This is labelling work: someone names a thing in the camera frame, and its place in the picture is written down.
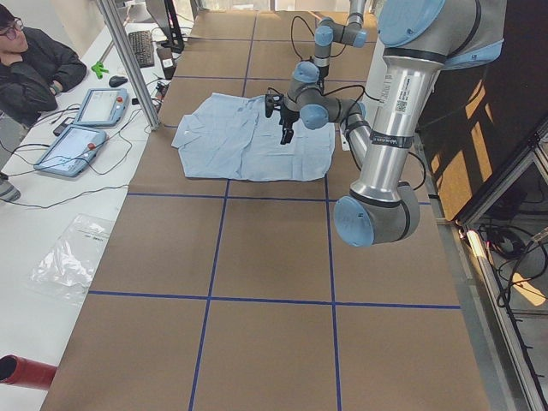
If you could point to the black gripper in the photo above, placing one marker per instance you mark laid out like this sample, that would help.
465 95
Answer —
287 117

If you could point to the light blue button shirt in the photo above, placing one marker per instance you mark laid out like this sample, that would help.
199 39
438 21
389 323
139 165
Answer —
230 137

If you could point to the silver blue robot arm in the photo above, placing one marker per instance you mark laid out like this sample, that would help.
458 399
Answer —
416 41
328 32

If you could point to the black keyboard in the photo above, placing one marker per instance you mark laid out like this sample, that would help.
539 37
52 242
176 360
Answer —
143 48

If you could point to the black computer mouse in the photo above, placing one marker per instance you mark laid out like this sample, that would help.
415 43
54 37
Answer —
117 80

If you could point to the upper blue teach pendant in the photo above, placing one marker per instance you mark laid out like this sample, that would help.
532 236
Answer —
102 107

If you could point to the blue teach pendant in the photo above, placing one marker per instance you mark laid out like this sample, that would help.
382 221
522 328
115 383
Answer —
102 107
72 151

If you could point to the green plastic tool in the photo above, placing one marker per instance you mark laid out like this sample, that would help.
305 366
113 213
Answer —
99 69

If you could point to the lower blue teach pendant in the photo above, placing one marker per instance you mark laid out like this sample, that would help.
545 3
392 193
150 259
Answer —
72 151

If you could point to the small black phone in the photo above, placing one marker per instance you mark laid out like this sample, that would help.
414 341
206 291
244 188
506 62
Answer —
62 126

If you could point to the clear plastic bag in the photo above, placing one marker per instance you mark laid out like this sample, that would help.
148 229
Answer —
66 272

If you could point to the seated person in black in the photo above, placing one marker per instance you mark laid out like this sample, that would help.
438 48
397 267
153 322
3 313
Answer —
35 69

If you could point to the red cylinder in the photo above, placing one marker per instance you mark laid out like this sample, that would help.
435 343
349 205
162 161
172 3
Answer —
22 372

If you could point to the white pedestal column base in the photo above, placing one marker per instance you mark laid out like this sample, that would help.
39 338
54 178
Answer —
374 82

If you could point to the aluminium frame post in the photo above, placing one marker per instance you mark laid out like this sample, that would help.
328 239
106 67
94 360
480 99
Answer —
120 40

